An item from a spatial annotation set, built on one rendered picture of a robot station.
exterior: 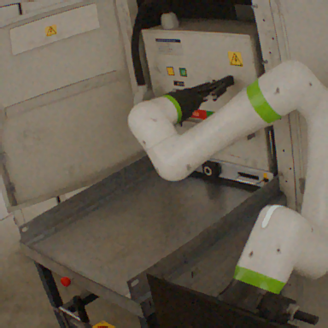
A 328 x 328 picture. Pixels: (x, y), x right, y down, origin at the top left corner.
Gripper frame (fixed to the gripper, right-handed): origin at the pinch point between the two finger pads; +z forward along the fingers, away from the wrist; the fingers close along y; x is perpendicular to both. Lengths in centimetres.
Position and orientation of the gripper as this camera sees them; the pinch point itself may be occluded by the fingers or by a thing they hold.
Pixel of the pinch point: (225, 82)
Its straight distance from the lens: 196.0
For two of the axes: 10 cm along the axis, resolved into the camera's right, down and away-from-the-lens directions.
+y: 7.1, 1.6, -6.8
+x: -1.7, -9.0, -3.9
